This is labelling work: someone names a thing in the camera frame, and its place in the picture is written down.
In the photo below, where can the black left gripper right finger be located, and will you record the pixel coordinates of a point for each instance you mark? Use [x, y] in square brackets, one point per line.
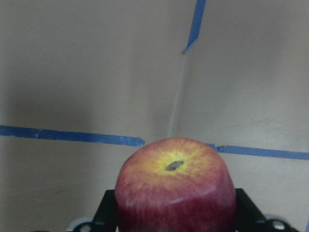
[248, 217]

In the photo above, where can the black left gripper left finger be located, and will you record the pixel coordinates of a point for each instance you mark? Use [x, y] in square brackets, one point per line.
[106, 218]

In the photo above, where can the red apple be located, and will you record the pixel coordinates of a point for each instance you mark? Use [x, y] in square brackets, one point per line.
[175, 185]

